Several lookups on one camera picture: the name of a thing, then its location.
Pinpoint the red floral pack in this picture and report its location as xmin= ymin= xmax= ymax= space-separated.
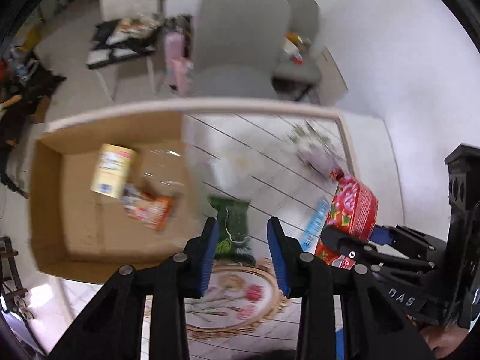
xmin=314 ymin=166 xmax=380 ymax=271

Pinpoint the blue long snack pack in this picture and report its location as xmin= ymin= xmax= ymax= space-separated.
xmin=299 ymin=199 xmax=330 ymax=253

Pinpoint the green snack bag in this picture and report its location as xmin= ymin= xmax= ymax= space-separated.
xmin=208 ymin=195 xmax=256 ymax=265

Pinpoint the orange snack bag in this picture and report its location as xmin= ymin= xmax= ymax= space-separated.
xmin=121 ymin=183 xmax=177 ymax=233

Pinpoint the yellow tissue pack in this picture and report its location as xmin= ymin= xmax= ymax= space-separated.
xmin=90 ymin=144 xmax=137 ymax=199

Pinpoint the right hand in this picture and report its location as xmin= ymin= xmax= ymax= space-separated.
xmin=408 ymin=316 xmax=473 ymax=359

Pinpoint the purple towel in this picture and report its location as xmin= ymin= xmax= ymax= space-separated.
xmin=297 ymin=145 xmax=341 ymax=178

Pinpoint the cardboard box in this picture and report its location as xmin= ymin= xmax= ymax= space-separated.
xmin=29 ymin=111 xmax=205 ymax=283

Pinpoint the white checked tablecloth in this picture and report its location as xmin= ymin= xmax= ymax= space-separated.
xmin=59 ymin=114 xmax=353 ymax=360

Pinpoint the grey chair far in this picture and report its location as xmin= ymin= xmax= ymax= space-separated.
xmin=273 ymin=0 xmax=322 ymax=102

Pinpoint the grey chair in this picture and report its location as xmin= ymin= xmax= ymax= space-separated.
xmin=273 ymin=0 xmax=322 ymax=102
xmin=190 ymin=0 xmax=291 ymax=99

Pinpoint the grey chair near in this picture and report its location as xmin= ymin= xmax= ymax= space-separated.
xmin=190 ymin=0 xmax=291 ymax=99

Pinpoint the pink suitcase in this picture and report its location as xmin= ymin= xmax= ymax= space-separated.
xmin=163 ymin=32 xmax=193 ymax=97

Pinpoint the white chair with clutter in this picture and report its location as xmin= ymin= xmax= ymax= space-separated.
xmin=85 ymin=0 xmax=164 ymax=100

